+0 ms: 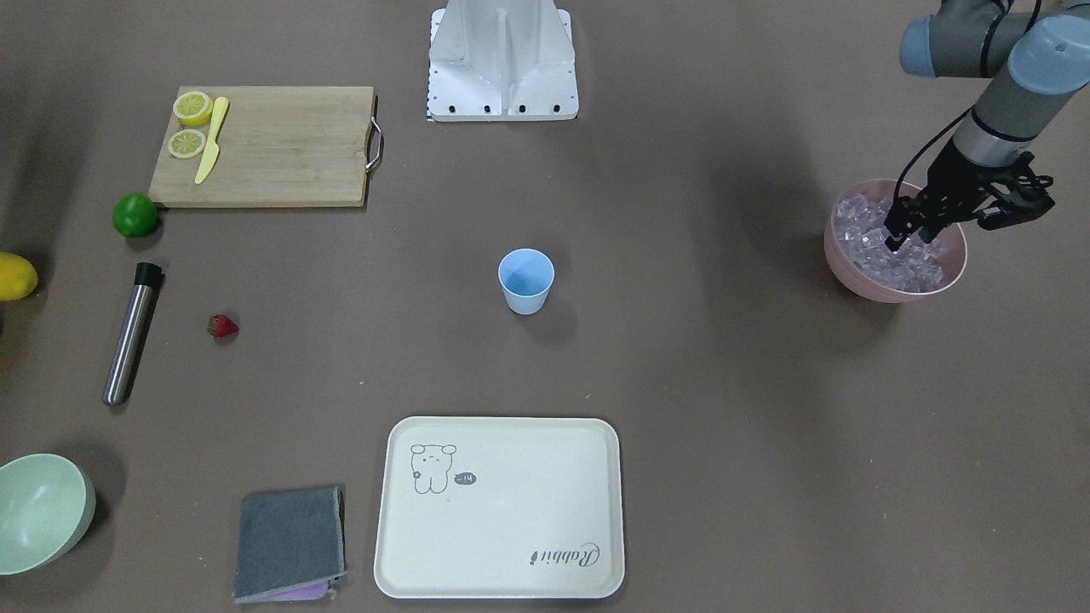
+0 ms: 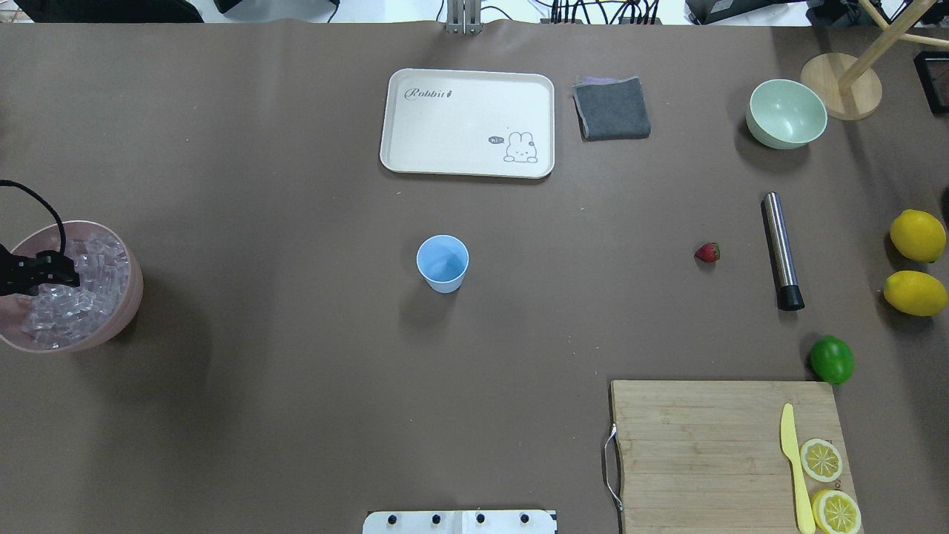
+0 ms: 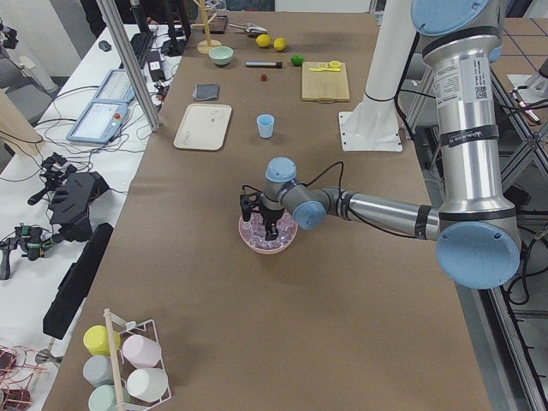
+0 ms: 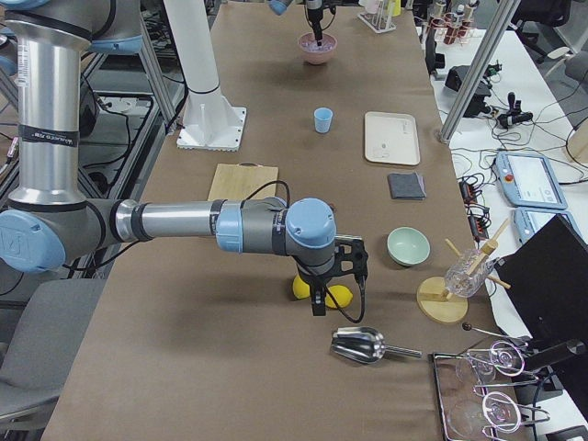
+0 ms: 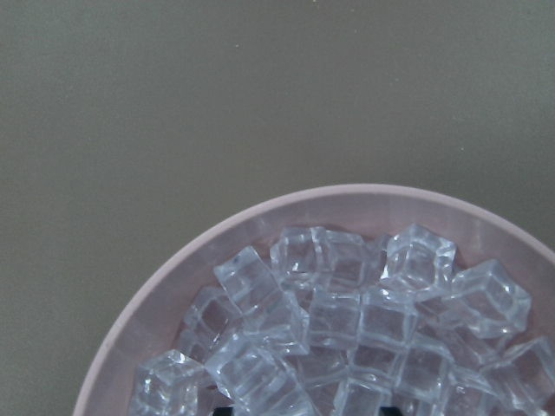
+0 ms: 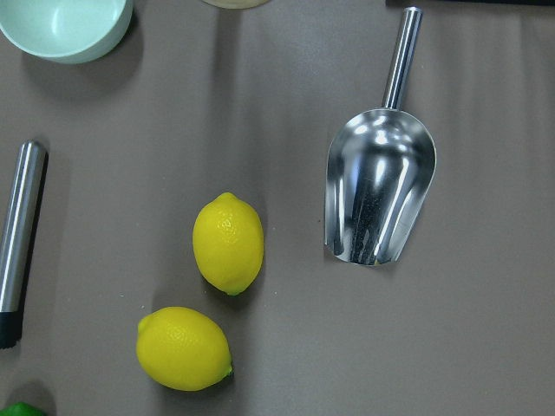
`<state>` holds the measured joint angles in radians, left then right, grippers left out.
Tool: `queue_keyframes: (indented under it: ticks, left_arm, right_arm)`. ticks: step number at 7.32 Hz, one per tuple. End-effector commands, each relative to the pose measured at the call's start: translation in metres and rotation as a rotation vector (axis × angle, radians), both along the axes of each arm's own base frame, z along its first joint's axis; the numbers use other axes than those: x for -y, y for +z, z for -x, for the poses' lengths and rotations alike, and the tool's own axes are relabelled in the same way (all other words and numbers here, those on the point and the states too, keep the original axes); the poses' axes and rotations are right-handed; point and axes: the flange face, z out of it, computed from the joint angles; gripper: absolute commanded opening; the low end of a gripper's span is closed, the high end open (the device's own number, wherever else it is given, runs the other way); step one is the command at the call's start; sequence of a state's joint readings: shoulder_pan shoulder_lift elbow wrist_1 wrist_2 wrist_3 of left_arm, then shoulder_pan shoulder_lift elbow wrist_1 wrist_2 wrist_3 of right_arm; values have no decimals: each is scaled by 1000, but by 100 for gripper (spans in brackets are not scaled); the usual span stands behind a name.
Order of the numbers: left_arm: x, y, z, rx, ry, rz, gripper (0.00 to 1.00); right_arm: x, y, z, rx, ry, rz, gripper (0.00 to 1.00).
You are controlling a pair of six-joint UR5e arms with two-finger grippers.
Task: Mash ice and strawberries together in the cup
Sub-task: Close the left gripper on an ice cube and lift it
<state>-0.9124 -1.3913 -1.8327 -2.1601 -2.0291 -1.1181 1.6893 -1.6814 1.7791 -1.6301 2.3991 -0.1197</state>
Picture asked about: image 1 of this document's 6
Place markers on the green lime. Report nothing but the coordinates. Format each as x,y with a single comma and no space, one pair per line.
135,215

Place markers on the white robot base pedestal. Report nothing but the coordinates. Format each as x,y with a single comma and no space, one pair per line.
501,61

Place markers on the lemon half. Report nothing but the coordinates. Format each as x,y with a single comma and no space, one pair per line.
193,109
186,144

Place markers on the bamboo cutting board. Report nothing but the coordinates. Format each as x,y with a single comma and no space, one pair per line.
281,146

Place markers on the mint green bowl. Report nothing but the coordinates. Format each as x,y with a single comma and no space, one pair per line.
47,506

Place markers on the grey folded cloth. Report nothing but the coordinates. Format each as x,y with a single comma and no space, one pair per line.
290,546

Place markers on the lemon half upper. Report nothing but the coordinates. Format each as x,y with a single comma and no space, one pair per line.
193,109

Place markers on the cream rabbit serving tray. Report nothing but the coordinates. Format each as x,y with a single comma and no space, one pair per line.
501,507

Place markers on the red strawberry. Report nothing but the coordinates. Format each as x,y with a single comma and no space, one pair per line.
221,326

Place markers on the lemon half lower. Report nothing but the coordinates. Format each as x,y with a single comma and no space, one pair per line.
186,144

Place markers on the yellow lemon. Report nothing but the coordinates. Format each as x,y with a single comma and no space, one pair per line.
18,277

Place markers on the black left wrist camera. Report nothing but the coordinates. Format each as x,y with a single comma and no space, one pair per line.
1013,195

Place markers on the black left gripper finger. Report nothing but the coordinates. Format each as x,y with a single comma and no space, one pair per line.
904,220
930,225

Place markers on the light blue plastic cup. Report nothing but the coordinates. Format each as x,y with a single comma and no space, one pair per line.
526,276

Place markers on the yellow plastic knife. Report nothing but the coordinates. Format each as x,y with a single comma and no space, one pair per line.
212,150

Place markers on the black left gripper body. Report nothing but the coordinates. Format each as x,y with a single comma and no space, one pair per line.
948,181

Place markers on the pile of clear ice cubes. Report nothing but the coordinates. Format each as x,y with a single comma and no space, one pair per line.
859,229

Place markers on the pink bowl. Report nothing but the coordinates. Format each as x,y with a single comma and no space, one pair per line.
952,238

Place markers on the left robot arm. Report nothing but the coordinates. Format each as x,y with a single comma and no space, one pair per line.
1033,63

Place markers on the steel muddler black tip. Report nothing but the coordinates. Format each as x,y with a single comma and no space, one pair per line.
148,278

